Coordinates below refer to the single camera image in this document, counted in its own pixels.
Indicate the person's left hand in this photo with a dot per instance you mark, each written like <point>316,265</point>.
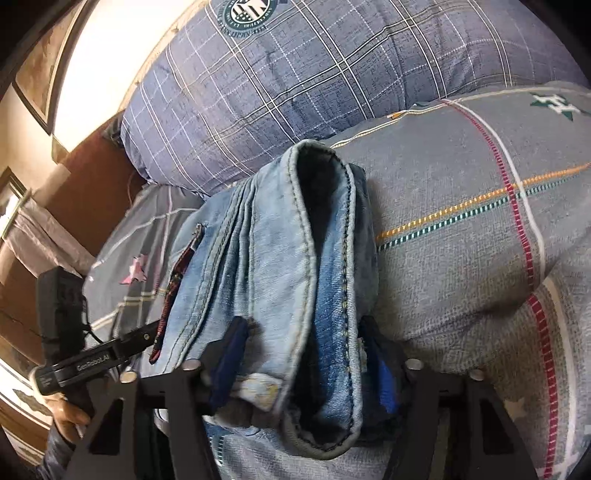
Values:
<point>69,417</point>

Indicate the wooden cabinet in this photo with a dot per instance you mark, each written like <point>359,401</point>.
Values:
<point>18,300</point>

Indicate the grey star print bedding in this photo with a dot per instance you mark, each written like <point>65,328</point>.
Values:
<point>461,207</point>

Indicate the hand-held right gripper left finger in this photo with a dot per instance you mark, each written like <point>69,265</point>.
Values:
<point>231,355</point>

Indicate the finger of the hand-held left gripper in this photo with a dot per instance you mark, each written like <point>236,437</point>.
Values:
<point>141,339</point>

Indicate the brown wooden headboard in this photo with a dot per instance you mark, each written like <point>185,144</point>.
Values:
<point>101,170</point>

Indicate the person's left forearm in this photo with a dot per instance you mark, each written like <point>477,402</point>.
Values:
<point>57,459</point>

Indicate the grey hanging cloth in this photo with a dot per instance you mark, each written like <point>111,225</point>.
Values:
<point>41,240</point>

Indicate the blue plaid pillow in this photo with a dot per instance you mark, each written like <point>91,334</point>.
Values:
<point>277,92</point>

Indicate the dark framed wall picture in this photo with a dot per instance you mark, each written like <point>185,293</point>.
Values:
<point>46,60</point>

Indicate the blue denim pants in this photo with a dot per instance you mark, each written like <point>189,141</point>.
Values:
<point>277,258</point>

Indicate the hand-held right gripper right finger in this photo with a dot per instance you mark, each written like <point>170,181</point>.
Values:
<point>384,378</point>

